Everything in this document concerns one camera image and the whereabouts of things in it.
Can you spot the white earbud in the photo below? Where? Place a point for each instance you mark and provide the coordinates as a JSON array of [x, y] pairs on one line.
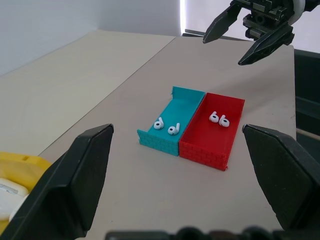
[[158, 124], [214, 118], [173, 130], [224, 122]]

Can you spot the red brick-pattern tray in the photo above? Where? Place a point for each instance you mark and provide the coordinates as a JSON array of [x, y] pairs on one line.
[[212, 135]]

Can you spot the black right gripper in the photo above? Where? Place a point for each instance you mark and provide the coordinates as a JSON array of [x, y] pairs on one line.
[[265, 15]]

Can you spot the black furniture frame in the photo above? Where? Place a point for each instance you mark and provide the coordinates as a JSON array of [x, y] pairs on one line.
[[308, 87]]

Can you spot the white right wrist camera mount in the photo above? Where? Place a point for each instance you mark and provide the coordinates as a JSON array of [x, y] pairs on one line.
[[298, 10]]

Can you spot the white earbud case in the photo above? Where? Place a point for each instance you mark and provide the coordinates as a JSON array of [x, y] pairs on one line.
[[10, 200]]

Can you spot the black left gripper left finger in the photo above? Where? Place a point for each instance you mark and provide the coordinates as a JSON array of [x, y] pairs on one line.
[[62, 190]]

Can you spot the teal brick-pattern tray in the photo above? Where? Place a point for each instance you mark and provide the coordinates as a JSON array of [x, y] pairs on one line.
[[175, 110]]

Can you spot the yellow container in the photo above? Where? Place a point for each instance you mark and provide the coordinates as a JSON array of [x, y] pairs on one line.
[[25, 165]]

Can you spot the dark window frame bar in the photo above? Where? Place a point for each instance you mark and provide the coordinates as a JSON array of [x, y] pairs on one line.
[[192, 33]]

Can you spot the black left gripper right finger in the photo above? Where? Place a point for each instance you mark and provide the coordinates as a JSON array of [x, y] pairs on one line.
[[287, 180]]

